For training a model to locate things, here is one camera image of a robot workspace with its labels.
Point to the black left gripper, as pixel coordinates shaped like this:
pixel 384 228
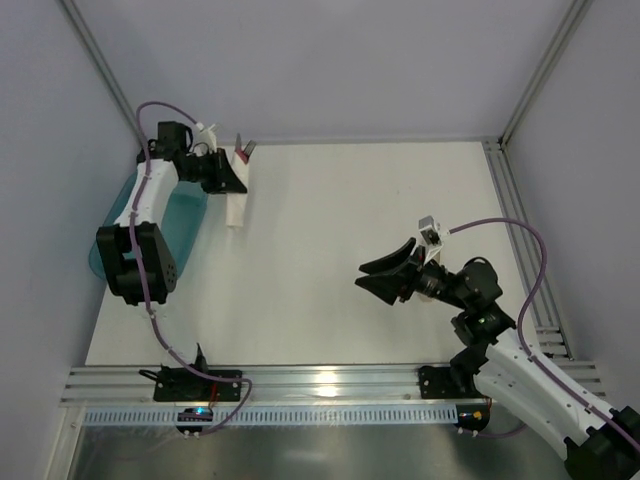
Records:
pixel 223 170

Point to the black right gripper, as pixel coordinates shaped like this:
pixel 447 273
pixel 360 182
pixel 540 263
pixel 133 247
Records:
pixel 411 273

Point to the iridescent pink spoon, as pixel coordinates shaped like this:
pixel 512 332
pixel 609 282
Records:
pixel 243 156

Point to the black fork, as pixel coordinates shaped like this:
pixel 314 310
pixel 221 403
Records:
pixel 249 148

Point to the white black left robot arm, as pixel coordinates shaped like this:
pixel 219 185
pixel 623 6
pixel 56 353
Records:
pixel 145 243

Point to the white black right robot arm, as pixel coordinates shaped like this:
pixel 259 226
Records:
pixel 594 440

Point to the beige oval cutlery tray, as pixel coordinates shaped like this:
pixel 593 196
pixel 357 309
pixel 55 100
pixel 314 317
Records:
pixel 430 282

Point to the right black controller board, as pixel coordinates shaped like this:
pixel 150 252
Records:
pixel 472 418

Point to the black controller board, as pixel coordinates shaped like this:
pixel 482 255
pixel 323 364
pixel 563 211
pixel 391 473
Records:
pixel 472 418
pixel 194 420

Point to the left black controller board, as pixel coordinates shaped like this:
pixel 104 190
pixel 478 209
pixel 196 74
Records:
pixel 194 420

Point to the aluminium front rail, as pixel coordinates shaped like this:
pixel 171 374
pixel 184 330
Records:
pixel 356 384

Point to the aluminium rail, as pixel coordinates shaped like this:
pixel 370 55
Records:
pixel 356 384
pixel 544 310

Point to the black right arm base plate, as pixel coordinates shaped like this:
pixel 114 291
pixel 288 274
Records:
pixel 445 382

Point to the aluminium right side rail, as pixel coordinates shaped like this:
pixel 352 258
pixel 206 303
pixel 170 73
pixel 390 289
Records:
pixel 544 310

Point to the aluminium left corner post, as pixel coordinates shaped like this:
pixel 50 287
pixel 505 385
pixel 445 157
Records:
pixel 91 47

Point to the aluminium corner post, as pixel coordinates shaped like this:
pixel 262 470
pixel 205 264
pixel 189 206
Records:
pixel 569 24
pixel 91 47

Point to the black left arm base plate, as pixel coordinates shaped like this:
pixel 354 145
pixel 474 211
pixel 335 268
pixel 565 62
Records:
pixel 179 385

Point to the white slotted cable duct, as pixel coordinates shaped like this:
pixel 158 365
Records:
pixel 281 415

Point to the aluminium right corner post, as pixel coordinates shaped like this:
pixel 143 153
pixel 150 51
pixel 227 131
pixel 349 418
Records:
pixel 569 24

